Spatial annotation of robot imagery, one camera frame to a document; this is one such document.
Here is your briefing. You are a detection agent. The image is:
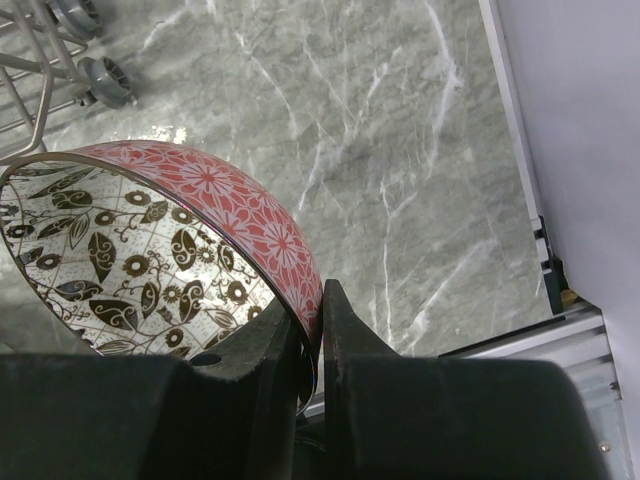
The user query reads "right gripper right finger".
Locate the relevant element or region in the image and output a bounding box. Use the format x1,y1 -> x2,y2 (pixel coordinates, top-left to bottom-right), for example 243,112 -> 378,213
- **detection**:
321,279 -> 609,479

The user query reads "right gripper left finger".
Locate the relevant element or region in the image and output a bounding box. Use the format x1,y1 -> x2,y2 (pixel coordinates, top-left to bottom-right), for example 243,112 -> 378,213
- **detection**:
1,302 -> 300,479

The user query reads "grey wire dish rack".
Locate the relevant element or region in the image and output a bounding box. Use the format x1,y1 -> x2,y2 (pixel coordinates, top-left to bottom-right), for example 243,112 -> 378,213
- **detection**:
1,1 -> 134,166

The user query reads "aluminium frame rail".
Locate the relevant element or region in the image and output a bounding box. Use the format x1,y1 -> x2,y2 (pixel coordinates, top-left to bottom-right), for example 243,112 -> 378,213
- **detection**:
449,1 -> 623,410

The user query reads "black leaf pattern bowl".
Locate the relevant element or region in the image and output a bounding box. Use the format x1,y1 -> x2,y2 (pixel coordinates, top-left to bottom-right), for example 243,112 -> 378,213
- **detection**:
1,140 -> 322,409

